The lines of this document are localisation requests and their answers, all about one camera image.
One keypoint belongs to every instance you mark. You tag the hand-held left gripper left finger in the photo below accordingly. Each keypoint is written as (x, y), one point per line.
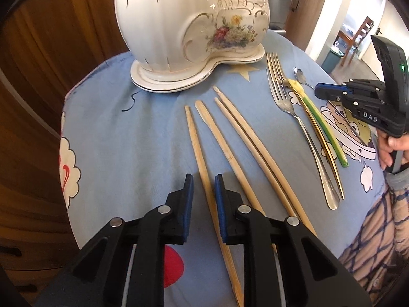
(189, 204)

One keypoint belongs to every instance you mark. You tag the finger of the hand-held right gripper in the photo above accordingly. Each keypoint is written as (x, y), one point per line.
(329, 88)
(361, 100)

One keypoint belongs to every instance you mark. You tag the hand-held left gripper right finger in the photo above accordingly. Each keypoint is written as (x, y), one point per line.
(219, 208)

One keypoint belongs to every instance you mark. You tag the small silver spoon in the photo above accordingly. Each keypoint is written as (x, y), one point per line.
(299, 75)

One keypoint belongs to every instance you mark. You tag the green and yellow plastic utensil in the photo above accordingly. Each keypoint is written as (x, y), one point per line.
(322, 121)

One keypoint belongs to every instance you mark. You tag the wooden chopstick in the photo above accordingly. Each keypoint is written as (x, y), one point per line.
(199, 153)
(242, 137)
(252, 134)
(217, 137)

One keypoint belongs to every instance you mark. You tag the gold fork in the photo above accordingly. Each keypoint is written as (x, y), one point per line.
(322, 140)

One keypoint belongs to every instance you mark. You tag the silver fork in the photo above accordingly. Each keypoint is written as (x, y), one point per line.
(306, 137)

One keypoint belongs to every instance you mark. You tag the white floral ceramic holder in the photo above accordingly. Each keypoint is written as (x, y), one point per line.
(166, 32)

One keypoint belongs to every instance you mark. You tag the person's right forearm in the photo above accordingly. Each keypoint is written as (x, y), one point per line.
(399, 182)

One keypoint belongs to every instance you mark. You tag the person's right hand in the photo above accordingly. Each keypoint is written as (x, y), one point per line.
(385, 153)

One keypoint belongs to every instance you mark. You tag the teal bin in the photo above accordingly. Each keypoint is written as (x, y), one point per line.
(332, 59)

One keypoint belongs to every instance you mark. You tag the wooden chair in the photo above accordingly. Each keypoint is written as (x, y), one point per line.
(359, 36)

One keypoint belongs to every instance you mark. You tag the blue printed tablecloth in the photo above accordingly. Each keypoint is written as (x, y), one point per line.
(134, 140)

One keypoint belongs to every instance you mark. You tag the person's plaid pajama clothing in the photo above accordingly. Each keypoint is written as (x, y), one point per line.
(374, 236)

